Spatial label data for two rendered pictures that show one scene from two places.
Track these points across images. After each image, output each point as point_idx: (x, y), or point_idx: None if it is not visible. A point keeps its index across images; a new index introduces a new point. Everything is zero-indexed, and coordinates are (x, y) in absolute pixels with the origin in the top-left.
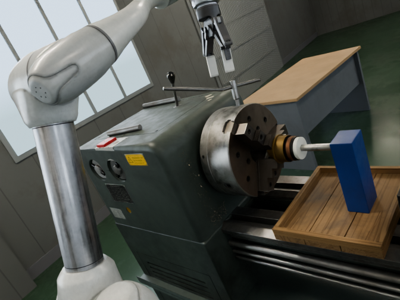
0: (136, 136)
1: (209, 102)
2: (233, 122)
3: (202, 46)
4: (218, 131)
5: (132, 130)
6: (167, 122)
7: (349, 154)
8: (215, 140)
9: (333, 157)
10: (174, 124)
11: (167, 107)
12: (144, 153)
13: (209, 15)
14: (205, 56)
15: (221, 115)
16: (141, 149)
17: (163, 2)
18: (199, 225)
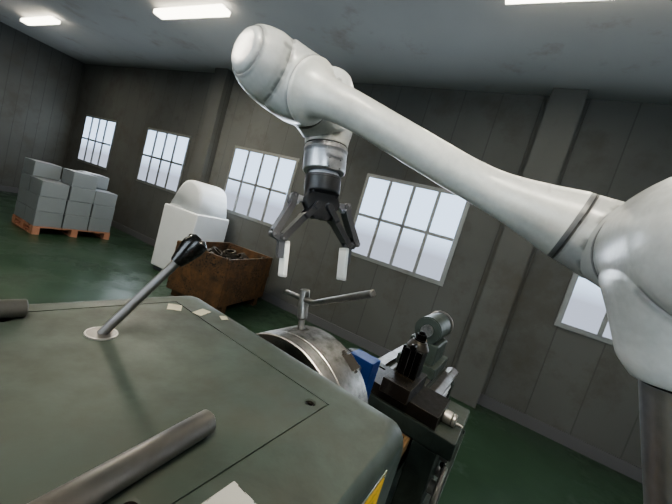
0: (282, 451)
1: (235, 322)
2: (346, 354)
3: (282, 219)
4: (346, 371)
5: (182, 450)
6: (265, 377)
7: (376, 371)
8: (351, 388)
9: (369, 377)
10: (309, 374)
11: (13, 341)
12: (390, 465)
13: (339, 194)
14: (283, 239)
15: (319, 345)
16: (390, 454)
17: (315, 121)
18: None
